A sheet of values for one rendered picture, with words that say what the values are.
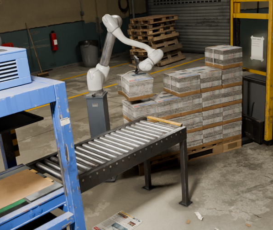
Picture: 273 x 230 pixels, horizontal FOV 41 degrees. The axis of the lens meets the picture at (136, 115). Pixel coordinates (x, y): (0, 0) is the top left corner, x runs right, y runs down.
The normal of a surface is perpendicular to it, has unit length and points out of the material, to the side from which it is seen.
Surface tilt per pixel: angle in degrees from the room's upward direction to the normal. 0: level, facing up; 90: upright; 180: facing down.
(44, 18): 90
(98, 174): 90
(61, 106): 90
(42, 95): 90
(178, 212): 0
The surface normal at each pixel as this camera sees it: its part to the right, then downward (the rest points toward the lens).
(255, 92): -0.91, 0.19
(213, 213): -0.08, -0.94
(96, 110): -0.15, 0.32
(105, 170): 0.70, 0.17
